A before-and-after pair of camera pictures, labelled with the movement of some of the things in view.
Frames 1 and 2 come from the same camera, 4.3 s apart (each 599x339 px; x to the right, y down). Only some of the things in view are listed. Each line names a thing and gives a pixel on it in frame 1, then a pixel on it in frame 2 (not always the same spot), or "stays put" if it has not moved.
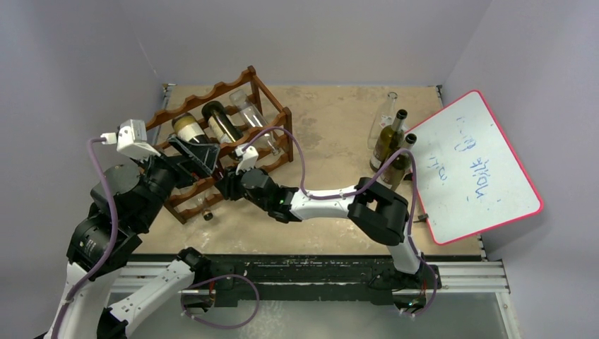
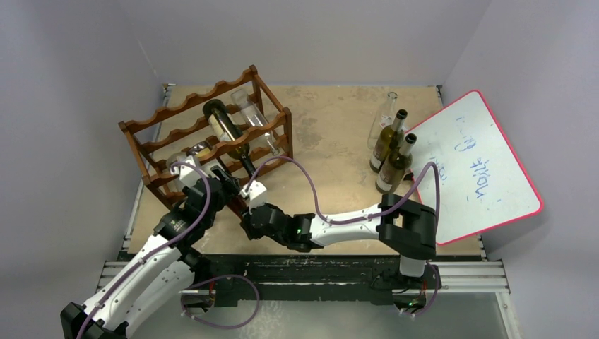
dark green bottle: (390, 142) stays put
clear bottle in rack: (252, 117) stays put
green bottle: (393, 174) stays put
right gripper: (231, 186) → (244, 205)
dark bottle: (186, 127) → (234, 201)
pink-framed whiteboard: (467, 177) stays put
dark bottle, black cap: (220, 123) stays put
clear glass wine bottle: (386, 117) stays put
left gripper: (201, 157) → (229, 189)
